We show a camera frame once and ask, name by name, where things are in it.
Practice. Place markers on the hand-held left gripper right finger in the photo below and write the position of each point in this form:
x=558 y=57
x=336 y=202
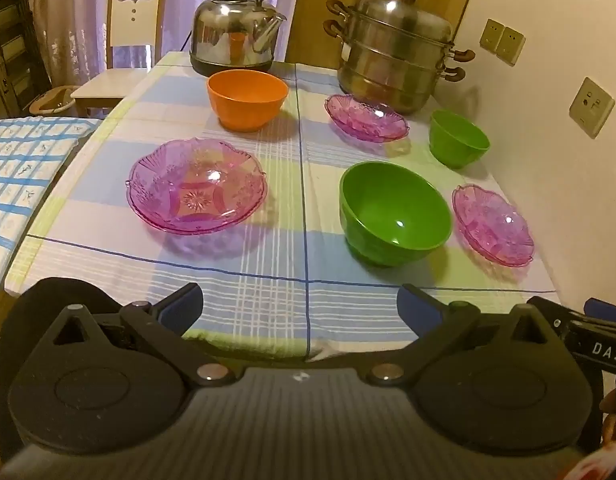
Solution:
x=417 y=310

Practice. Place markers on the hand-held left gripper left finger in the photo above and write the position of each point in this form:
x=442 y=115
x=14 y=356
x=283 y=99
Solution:
x=185 y=307

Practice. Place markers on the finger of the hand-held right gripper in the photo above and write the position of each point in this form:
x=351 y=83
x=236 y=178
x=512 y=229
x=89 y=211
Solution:
x=605 y=309

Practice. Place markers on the large pink glass plate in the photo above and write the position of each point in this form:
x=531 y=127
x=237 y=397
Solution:
x=198 y=195

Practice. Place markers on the large green bowl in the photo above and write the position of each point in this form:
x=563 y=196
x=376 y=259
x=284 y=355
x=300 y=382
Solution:
x=388 y=200

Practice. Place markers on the small pink glass plate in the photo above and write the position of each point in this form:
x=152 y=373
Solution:
x=493 y=225
x=366 y=117

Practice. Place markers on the small green bowl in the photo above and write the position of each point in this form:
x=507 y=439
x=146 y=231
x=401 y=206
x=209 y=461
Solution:
x=458 y=135

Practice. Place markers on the orange bowl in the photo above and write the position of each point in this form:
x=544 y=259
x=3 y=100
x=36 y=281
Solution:
x=248 y=107

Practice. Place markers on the person's right hand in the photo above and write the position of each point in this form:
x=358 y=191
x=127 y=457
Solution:
x=615 y=417

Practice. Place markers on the checked pastel tablecloth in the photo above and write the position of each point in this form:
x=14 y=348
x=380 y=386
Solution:
x=278 y=270

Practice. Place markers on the red and white cloth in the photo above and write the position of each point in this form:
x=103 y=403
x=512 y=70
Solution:
x=595 y=465

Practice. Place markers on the blue checked blanket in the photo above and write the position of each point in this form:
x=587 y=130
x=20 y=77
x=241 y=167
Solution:
x=23 y=170

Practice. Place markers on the tan round basket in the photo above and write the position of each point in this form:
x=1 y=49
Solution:
x=53 y=101

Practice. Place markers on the stainless steel steamer pot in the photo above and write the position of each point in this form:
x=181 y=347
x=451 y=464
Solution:
x=393 y=60

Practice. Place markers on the stainless steel kettle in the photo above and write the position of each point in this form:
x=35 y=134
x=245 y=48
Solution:
x=228 y=35

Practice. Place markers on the white wooden chair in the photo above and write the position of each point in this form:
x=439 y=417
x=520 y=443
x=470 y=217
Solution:
x=133 y=20

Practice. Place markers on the sheer pink curtain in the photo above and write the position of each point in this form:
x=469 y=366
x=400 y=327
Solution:
x=78 y=10

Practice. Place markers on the dark shelving unit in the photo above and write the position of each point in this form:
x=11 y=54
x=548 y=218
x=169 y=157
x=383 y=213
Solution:
x=10 y=35

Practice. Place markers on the beige wall data outlet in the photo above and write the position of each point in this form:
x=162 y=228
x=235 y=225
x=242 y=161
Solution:
x=591 y=107

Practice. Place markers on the beige wall socket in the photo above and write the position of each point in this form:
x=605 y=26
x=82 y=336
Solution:
x=510 y=46
x=492 y=35

